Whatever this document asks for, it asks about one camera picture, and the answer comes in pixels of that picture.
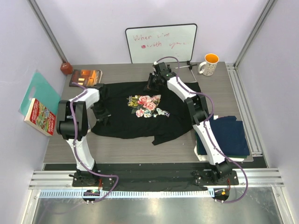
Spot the black wire book stand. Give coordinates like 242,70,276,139
170,61,198,83

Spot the navy folded t shirt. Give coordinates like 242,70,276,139
210,116,246,142

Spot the red white cover book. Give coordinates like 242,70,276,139
24,98,56,136

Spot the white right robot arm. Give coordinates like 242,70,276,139
145,62,232,184

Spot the teal plastic cutting board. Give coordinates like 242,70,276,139
18,70,61,116

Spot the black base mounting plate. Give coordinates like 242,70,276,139
75,162,239,186

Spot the white folded t shirt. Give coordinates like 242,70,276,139
194,147,246,162

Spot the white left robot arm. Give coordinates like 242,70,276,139
56,83,110,187

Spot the red brown die block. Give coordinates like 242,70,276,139
60,62,73,75

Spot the orange brown cover book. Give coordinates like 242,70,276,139
69,70,103,87

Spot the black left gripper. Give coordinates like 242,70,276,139
91,101,111,126

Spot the black t shirt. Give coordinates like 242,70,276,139
91,82,192,145

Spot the white mug orange inside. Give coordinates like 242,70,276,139
198,53,219,76

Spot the small whiteboard with red writing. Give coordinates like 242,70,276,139
125,23,198,63

